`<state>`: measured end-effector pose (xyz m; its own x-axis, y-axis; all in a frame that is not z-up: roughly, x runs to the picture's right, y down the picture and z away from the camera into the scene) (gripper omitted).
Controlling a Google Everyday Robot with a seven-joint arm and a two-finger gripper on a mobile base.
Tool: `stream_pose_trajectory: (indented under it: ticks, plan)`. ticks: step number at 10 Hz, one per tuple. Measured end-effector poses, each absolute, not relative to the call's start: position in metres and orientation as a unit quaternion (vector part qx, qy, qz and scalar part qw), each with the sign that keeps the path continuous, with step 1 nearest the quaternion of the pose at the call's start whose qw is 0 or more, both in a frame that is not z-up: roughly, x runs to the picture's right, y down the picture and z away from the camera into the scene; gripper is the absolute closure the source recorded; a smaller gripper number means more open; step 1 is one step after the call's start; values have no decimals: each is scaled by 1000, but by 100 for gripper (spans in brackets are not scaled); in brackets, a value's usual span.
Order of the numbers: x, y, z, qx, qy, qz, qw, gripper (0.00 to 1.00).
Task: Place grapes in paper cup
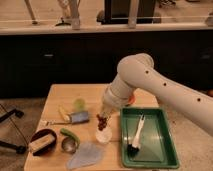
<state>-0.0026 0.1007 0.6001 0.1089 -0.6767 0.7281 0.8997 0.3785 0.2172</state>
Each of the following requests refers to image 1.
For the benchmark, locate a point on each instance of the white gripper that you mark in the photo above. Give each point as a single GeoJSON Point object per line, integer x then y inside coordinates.
{"type": "Point", "coordinates": [107, 109]}

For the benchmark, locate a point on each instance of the dark red grape bunch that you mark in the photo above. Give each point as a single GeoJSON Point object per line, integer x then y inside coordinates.
{"type": "Point", "coordinates": [102, 122]}

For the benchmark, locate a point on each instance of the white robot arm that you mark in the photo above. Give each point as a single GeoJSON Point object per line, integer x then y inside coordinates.
{"type": "Point", "coordinates": [137, 71]}

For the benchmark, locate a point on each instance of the small metal cup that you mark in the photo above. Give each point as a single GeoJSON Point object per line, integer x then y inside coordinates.
{"type": "Point", "coordinates": [69, 145]}

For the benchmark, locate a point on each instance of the blue grey can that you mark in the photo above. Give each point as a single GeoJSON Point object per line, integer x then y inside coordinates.
{"type": "Point", "coordinates": [79, 117]}

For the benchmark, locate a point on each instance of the yellow corn cob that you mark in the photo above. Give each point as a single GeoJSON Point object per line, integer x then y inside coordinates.
{"type": "Point", "coordinates": [64, 114]}

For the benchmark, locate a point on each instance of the green pepper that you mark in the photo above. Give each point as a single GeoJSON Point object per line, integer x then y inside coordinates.
{"type": "Point", "coordinates": [68, 133]}

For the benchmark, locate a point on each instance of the light blue cloth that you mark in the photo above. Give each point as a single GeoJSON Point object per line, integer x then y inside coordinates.
{"type": "Point", "coordinates": [87, 154]}

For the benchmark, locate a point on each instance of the silver fork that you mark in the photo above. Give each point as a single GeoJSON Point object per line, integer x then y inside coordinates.
{"type": "Point", "coordinates": [48, 123]}

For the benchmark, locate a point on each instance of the green plastic tray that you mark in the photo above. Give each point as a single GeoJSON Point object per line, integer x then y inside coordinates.
{"type": "Point", "coordinates": [157, 150]}

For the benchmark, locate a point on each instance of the dark red bowl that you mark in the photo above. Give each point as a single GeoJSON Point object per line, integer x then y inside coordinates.
{"type": "Point", "coordinates": [40, 134]}

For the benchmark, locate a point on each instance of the beige sponge block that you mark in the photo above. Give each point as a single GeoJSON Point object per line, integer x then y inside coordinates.
{"type": "Point", "coordinates": [41, 143]}

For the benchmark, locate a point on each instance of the black cabinet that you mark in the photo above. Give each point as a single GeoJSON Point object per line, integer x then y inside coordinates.
{"type": "Point", "coordinates": [30, 64]}

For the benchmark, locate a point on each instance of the white handled black brush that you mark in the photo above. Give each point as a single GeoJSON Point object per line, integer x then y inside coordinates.
{"type": "Point", "coordinates": [134, 147]}

